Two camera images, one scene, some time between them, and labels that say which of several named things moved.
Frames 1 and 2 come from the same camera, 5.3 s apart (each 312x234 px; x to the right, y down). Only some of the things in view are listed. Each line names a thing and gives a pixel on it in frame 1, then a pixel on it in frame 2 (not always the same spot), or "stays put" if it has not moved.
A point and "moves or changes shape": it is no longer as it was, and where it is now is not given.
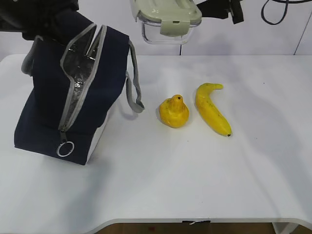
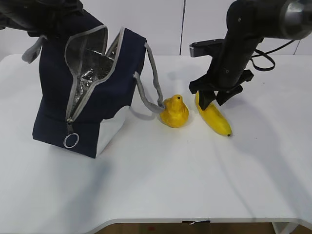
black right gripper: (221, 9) → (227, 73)
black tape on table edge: (201, 222) stays put
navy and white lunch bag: (63, 110) moves or changes shape
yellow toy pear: (173, 112) stays put
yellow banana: (211, 113) stays put
